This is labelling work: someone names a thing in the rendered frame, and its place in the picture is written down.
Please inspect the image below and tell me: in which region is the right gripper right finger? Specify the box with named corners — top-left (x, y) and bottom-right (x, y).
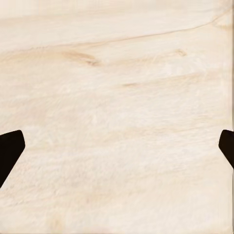
top-left (218, 130), bottom-right (234, 169)

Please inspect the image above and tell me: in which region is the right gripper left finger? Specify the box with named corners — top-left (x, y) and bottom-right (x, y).
top-left (0, 130), bottom-right (25, 188)

